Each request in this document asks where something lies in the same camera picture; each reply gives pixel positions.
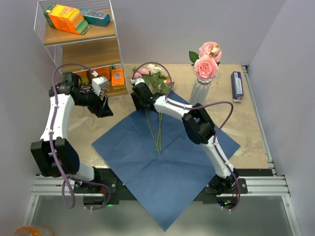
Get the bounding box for orange box bottom right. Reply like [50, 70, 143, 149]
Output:
[111, 68, 125, 89]

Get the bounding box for white ribbed ceramic vase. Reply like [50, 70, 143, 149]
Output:
[189, 78, 211, 105]

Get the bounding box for white wire wooden shelf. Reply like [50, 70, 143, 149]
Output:
[33, 0, 129, 99]

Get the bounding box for aluminium frame rail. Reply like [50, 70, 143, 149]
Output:
[23, 65, 302, 236]

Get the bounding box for orange sponge pack top shelf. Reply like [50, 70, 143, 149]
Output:
[43, 4, 91, 35]

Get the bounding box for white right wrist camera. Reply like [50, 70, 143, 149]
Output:
[131, 78, 145, 86]

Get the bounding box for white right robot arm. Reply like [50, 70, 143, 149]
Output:
[131, 79, 238, 193]

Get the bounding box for purple wavy striped cloth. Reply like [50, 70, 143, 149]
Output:
[79, 84, 109, 96]

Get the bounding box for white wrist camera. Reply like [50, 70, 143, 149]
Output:
[92, 76, 109, 96]
[131, 78, 145, 86]

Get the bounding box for orange box bottom middle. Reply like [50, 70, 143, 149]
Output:
[95, 66, 111, 81]

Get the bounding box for orange box bottom left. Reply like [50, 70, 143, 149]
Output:
[75, 71, 90, 84]

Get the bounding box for orange box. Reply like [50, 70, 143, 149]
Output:
[95, 66, 111, 81]
[75, 71, 90, 84]
[111, 68, 125, 89]

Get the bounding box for pink white rose stem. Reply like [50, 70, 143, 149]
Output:
[146, 63, 176, 151]

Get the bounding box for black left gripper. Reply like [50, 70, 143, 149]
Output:
[75, 85, 113, 118]

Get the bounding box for teal toothpaste box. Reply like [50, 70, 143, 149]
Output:
[80, 8, 111, 27]

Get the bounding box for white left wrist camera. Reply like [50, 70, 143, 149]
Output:
[92, 76, 109, 96]

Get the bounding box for blue wrapping paper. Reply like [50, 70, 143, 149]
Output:
[91, 91, 241, 232]

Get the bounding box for beige ribbon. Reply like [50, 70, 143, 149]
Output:
[68, 116, 103, 132]

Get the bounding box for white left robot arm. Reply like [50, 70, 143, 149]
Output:
[31, 72, 113, 193]

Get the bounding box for purple rectangular box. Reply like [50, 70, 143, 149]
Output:
[231, 71, 244, 103]

